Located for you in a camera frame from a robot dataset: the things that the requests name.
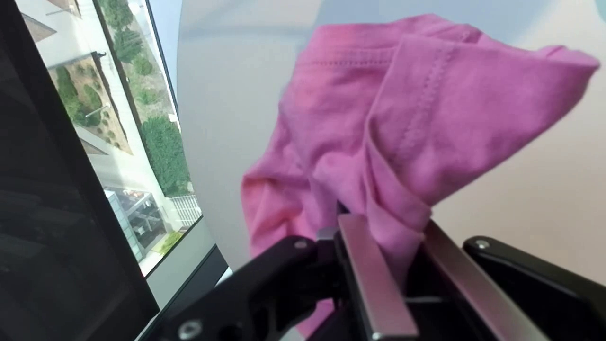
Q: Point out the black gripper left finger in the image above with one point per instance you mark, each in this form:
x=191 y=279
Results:
x=372 y=285

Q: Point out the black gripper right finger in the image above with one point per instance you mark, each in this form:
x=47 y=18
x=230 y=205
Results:
x=543 y=296

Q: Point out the dark window roller shade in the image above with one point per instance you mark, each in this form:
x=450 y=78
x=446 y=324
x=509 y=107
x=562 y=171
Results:
x=50 y=190

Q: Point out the pink shirt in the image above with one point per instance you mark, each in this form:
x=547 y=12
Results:
x=410 y=126

